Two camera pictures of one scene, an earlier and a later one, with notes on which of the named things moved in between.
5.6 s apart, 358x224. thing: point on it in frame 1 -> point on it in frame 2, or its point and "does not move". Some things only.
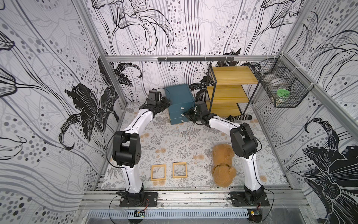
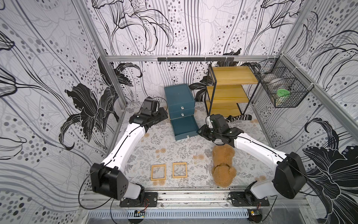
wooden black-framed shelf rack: [227, 86] does not move
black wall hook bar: [196, 59] does not move
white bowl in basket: [277, 83] does not move
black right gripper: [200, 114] -> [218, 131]
